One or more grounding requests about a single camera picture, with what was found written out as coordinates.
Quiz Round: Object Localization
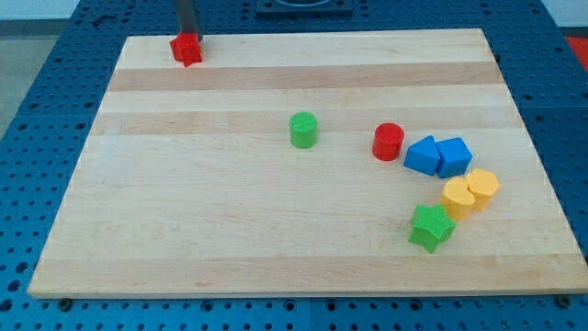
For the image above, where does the blue triangle block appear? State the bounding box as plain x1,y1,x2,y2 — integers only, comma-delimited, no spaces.
403,135,441,176

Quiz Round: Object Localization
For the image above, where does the blue cube block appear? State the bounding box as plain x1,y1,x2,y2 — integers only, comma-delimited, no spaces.
435,137,472,178

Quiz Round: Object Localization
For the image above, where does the green cylinder block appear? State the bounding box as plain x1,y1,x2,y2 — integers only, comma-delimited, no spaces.
288,111,318,149

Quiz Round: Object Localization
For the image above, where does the red cylinder block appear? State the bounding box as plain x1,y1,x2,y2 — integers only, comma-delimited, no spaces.
372,122,405,161

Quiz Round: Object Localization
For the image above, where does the wooden board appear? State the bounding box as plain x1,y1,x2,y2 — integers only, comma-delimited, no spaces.
28,29,587,299

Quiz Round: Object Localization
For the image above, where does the green star block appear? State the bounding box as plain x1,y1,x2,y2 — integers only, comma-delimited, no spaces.
408,204,457,254

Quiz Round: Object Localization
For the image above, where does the red star block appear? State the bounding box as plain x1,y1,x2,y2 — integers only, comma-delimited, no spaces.
169,32,203,67

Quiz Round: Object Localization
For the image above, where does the yellow heart block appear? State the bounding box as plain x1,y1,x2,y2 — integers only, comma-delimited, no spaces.
440,177,475,221

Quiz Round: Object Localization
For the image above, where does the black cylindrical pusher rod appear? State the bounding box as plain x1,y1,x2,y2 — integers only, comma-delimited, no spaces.
174,0,203,41

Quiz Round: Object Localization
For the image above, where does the yellow hexagon block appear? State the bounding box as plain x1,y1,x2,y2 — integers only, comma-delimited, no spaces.
465,168,500,211

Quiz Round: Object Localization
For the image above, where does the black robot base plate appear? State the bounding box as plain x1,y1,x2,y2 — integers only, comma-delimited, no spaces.
254,0,354,16

